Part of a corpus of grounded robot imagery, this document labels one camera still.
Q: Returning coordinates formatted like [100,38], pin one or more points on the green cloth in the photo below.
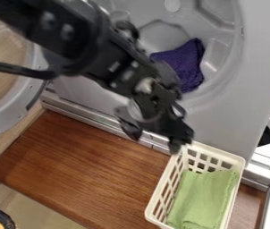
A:
[203,199]

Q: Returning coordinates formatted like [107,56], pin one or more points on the washing machine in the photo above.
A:
[221,74]

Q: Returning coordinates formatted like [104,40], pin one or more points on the violet cloth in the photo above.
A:
[186,64]

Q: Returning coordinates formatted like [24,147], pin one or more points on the white basket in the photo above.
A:
[183,190]

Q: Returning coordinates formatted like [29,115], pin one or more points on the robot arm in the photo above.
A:
[65,32]

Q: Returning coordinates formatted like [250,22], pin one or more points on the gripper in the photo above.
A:
[151,89]

